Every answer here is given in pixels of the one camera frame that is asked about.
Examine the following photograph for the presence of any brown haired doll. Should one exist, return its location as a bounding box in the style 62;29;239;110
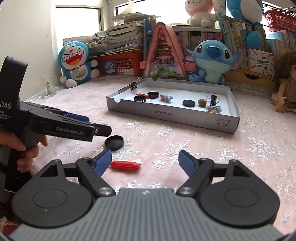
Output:
270;49;296;114

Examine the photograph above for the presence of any red mesh basket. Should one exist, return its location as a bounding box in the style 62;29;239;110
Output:
264;9;296;33

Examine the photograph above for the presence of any black binder clip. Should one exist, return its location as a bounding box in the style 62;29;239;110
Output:
128;77;140;91
206;94;221;106

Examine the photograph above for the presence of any pink triangular dollhouse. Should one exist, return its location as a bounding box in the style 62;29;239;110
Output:
140;22;199;81

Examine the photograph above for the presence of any person's left hand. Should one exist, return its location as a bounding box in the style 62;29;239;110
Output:
0;132;48;173

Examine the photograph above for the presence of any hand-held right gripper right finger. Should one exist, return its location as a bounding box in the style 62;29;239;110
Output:
176;150;253;198

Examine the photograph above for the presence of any red plastic crate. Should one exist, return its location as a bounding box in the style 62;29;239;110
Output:
94;50;142;77

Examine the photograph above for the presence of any blue robot cat plush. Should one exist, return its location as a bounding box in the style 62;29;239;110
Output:
58;41;100;88

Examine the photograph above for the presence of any wooden desk drawer organizer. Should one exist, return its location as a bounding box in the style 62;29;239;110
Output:
225;67;278;88

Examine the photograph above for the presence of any grey crumpled cloth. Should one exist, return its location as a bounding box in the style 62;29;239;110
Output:
94;31;109;43

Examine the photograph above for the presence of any pink snowflake tablecloth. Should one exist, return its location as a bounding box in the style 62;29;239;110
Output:
0;76;296;232

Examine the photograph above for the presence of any colourful printed cardboard box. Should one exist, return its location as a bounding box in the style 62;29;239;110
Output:
246;48;275;72

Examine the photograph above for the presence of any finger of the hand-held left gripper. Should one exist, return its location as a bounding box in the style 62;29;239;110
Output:
35;104;90;123
28;109;113;142

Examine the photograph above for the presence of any blue alien plush toy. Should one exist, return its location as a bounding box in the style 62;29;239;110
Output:
185;39;243;85

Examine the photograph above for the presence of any clear glass dish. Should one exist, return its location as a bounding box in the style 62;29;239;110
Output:
42;85;57;98

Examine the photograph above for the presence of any pink white rabbit plush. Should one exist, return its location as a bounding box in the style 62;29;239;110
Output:
185;0;222;28

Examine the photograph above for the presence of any large blue plush toy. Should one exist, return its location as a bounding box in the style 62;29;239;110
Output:
225;0;269;50

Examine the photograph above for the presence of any stack of worn books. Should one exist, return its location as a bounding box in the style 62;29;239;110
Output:
102;11;160;52

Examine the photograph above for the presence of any row of upright books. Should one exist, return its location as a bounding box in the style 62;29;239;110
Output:
172;15;296;58

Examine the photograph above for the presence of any row of slim blue books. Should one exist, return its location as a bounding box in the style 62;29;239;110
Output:
142;18;160;77

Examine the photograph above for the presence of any white cardboard box tray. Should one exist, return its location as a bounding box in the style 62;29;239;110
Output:
106;77;240;134

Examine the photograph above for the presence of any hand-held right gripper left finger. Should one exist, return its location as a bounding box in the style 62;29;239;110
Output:
37;149;116;198

